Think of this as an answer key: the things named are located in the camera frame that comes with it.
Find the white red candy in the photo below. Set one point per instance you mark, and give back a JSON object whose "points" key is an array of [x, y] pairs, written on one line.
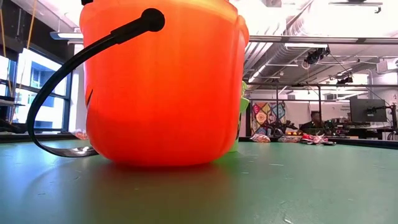
{"points": [[260, 138]]}

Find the pink white candy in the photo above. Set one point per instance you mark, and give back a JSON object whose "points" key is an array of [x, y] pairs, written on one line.
{"points": [[318, 139]]}

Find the dark silver candy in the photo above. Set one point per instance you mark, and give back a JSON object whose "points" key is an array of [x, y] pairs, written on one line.
{"points": [[329, 143]]}

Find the black background robot arm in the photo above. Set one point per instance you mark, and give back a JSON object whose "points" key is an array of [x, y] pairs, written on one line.
{"points": [[281, 127]]}

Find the clear wrapped candy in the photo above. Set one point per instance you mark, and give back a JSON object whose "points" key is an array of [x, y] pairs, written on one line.
{"points": [[81, 135]]}

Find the ceiling light bar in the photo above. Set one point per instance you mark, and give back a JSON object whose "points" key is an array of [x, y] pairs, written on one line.
{"points": [[66, 35]]}

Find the orange pumpkin bucket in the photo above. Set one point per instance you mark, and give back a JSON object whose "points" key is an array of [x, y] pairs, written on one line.
{"points": [[161, 93]]}

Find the lime green bucket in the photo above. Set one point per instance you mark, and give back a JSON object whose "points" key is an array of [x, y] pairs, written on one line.
{"points": [[244, 105]]}

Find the grey overhead beam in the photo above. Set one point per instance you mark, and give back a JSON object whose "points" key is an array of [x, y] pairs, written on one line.
{"points": [[280, 39]]}

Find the colourful patchwork quilt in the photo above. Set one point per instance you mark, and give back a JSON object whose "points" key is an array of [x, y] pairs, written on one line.
{"points": [[261, 118]]}

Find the person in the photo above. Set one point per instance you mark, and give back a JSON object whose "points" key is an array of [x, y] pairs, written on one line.
{"points": [[314, 119]]}

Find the computer monitor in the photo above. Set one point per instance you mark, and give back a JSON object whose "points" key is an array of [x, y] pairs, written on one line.
{"points": [[360, 115]]}

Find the white ceiling box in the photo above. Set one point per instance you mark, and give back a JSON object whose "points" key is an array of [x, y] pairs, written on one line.
{"points": [[388, 65]]}

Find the black window frame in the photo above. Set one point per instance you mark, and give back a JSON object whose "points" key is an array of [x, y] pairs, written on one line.
{"points": [[66, 102]]}

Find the black ceiling camera cluster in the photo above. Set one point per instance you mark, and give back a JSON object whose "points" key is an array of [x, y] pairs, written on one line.
{"points": [[315, 56]]}

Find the black metal gantry frame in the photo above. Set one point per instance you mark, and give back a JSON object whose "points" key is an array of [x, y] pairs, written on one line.
{"points": [[319, 99]]}

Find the small black ceiling camera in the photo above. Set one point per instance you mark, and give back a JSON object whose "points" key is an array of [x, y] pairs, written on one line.
{"points": [[344, 80]]}

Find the black table edge rail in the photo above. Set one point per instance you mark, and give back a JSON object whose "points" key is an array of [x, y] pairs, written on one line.
{"points": [[357, 142]]}

